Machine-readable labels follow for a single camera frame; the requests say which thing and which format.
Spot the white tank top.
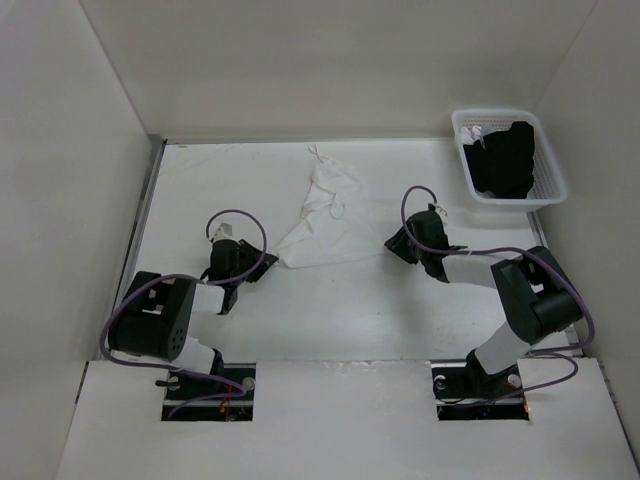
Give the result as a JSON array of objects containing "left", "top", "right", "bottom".
[{"left": 273, "top": 144, "right": 383, "bottom": 269}]

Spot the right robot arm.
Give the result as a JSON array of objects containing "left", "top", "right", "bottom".
[{"left": 384, "top": 206, "right": 585, "bottom": 399}]

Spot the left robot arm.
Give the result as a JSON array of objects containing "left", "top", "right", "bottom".
[{"left": 100, "top": 238, "right": 278, "bottom": 399}]

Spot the black tank top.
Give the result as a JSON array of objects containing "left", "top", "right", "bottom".
[{"left": 463, "top": 121, "right": 535, "bottom": 199}]

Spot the small white cloth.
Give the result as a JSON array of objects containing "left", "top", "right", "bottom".
[{"left": 459, "top": 125, "right": 483, "bottom": 145}]

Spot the white plastic basket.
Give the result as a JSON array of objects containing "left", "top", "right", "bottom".
[{"left": 451, "top": 107, "right": 568, "bottom": 214}]

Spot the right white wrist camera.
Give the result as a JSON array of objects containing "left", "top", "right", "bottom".
[{"left": 429, "top": 203, "right": 448, "bottom": 217}]

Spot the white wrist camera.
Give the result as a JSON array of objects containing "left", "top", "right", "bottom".
[
  {"left": 429, "top": 203, "right": 448, "bottom": 217},
  {"left": 211, "top": 222, "right": 234, "bottom": 243}
]

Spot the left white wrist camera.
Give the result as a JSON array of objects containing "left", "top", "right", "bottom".
[{"left": 211, "top": 222, "right": 234, "bottom": 243}]

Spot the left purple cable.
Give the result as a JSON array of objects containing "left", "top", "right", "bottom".
[{"left": 99, "top": 208, "right": 269, "bottom": 419}]

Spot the metal table edge rail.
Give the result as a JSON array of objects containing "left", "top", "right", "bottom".
[{"left": 112, "top": 134, "right": 167, "bottom": 313}]

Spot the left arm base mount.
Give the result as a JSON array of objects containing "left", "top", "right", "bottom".
[{"left": 155, "top": 364, "right": 256, "bottom": 423}]

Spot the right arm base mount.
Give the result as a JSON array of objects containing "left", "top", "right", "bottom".
[{"left": 431, "top": 364, "right": 529, "bottom": 421}]

